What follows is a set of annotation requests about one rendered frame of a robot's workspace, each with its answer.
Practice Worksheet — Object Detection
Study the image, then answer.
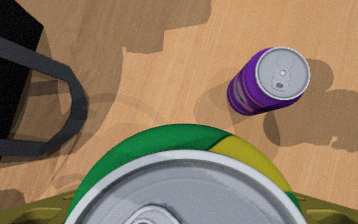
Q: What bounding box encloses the green and yellow drink can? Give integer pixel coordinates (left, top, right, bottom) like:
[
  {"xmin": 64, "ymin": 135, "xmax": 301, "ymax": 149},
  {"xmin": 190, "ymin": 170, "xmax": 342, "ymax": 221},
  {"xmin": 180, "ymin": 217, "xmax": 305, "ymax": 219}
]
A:
[{"xmin": 65, "ymin": 123, "xmax": 307, "ymax": 224}]

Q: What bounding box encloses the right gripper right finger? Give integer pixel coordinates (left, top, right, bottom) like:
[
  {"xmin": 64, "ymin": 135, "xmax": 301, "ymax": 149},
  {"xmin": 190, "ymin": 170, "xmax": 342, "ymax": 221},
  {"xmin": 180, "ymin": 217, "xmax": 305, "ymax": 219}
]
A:
[{"xmin": 294, "ymin": 192, "xmax": 358, "ymax": 224}]

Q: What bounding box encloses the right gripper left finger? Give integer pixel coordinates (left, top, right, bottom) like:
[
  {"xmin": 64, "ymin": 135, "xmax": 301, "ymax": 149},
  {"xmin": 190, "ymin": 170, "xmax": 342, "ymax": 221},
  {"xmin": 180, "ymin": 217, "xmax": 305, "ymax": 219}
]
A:
[{"xmin": 0, "ymin": 189, "xmax": 77, "ymax": 224}]

